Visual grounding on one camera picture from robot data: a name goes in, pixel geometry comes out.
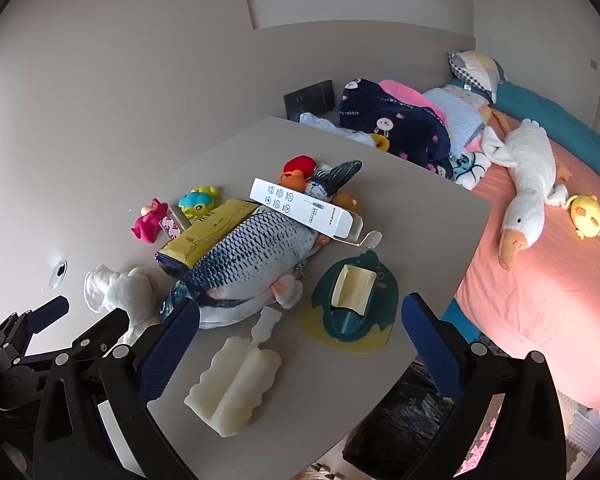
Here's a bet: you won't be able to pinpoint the pink bed sheet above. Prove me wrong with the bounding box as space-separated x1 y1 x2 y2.
452 110 600 421

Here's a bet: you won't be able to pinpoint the cream curved plastic insert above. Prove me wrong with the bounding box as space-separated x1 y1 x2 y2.
330 264 379 318

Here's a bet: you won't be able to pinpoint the orange crab sand mould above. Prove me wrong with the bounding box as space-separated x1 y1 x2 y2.
279 170 310 192

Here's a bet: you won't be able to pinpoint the black tablet box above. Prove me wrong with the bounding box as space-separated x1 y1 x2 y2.
283 79 337 122

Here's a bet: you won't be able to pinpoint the teal bed cover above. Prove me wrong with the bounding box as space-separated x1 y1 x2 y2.
450 77 600 182

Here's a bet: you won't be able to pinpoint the pastel foam floor mats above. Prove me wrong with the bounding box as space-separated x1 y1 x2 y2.
450 400 600 480

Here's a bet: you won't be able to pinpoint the light blue waffle blanket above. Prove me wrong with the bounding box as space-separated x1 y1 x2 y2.
422 85 489 154

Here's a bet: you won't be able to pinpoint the pink fleece blanket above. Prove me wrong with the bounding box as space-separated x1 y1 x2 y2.
378 79 449 126

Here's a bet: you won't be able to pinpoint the long white carton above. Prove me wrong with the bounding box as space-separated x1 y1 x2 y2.
249 177 383 250

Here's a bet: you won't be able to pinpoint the grey fish plush toy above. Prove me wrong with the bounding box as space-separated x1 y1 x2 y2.
157 160 364 331

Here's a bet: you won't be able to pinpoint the white goose plush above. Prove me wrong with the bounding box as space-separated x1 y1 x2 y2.
481 119 571 272

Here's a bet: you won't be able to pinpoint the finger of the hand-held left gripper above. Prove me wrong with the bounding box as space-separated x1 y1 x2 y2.
10 307 132 376
0 295 71 367

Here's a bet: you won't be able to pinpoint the white cartoon print cloth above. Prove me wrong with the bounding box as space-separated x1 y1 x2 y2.
450 150 491 191

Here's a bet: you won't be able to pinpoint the navy rabbit print blanket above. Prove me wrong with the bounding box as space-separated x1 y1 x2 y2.
337 78 456 181

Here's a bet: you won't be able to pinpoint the red and white adhesive strip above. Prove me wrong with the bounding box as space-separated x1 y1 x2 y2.
159 205 189 241

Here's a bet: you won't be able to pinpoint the patchwork pillow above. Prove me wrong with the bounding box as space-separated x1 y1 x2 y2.
447 51 509 105

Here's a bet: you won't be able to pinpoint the cream wavy silicone mould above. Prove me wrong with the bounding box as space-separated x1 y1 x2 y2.
184 336 283 437

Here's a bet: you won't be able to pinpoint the yellow chick plush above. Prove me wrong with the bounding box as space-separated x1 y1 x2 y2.
566 194 600 241

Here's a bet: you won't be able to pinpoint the pink plastic toy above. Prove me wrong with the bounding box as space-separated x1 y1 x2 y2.
131 198 170 244

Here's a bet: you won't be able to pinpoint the green duck-shaped holder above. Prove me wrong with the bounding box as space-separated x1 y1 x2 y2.
300 249 400 356

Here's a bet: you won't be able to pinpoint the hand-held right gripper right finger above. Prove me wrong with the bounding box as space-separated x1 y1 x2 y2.
401 292 567 480

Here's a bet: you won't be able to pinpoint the small white foam piece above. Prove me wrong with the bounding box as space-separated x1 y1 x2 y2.
250 306 281 346

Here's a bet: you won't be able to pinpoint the blue and yellow turtle toy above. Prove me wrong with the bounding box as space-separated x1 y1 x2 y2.
178 186 221 220

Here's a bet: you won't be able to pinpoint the black plastic bag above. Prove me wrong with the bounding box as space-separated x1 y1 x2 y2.
342 360 457 480

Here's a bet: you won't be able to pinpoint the yellow snack packet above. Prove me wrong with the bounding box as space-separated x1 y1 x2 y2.
155 199 261 275

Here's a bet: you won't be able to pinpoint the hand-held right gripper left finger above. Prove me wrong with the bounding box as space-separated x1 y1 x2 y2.
32 301 201 480

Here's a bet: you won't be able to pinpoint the red plush toy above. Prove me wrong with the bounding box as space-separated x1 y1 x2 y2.
283 156 317 178

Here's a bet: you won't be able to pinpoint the light blue cloth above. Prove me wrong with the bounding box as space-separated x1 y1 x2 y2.
299 112 376 147

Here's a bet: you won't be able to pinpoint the white plush toy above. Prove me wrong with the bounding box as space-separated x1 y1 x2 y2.
83 264 164 346

